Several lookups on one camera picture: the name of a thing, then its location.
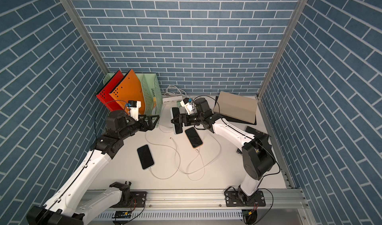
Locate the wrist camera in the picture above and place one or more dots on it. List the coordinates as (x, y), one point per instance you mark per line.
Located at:
(187, 103)
(133, 107)

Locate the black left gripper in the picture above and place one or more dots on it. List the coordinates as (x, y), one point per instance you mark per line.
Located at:
(150, 126)

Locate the phone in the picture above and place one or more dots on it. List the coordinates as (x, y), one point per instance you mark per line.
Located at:
(145, 157)
(178, 128)
(194, 137)

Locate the white power strip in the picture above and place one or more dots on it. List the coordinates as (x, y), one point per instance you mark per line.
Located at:
(174, 99)

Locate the red file folder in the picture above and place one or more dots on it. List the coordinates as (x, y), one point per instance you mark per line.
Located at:
(104, 94)

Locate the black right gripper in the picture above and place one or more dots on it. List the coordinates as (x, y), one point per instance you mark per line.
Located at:
(180, 119)

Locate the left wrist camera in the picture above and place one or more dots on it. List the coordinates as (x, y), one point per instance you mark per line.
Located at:
(133, 107)

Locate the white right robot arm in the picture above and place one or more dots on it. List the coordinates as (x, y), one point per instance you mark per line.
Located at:
(258, 158)

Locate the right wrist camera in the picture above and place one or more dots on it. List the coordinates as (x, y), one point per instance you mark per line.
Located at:
(187, 103)

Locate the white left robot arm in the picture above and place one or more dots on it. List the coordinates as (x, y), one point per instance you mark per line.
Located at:
(64, 208)

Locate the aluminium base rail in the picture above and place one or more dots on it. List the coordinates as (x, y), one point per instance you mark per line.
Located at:
(267, 207)

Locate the orange file folder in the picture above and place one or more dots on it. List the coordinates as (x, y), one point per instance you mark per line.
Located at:
(129, 89)

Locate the green mesh file organizer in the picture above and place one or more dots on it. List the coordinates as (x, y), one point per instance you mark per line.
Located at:
(151, 91)

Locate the black book gold emblem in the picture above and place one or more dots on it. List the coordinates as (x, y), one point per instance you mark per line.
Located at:
(253, 131)

